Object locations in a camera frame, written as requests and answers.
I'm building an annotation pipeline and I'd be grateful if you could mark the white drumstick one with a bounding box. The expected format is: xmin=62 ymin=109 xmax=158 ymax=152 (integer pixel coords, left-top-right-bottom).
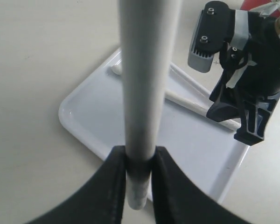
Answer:
xmin=119 ymin=0 xmax=182 ymax=210
xmin=111 ymin=64 xmax=240 ymax=129

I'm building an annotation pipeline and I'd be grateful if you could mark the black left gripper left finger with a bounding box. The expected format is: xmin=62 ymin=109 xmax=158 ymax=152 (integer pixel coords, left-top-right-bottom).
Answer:
xmin=31 ymin=146 xmax=126 ymax=224

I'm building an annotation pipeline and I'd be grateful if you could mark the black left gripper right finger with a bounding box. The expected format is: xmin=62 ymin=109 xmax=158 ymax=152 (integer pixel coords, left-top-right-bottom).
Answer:
xmin=152 ymin=147 xmax=247 ymax=224

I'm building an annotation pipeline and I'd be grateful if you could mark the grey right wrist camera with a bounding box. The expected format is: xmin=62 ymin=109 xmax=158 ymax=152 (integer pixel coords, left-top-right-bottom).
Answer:
xmin=188 ymin=0 xmax=235 ymax=73

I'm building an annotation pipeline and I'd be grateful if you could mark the white plastic tray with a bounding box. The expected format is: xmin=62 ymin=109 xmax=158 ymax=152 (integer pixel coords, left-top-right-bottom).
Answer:
xmin=58 ymin=49 xmax=248 ymax=203

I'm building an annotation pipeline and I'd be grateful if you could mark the red small drum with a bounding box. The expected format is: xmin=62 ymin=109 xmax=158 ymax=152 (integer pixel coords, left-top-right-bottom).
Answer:
xmin=240 ymin=0 xmax=280 ymax=18

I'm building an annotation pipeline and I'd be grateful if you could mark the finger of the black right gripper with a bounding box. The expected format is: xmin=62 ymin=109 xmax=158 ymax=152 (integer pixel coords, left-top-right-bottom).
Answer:
xmin=206 ymin=79 xmax=241 ymax=123

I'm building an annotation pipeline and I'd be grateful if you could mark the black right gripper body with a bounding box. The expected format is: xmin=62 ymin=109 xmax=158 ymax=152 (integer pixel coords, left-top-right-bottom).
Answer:
xmin=219 ymin=12 xmax=280 ymax=145

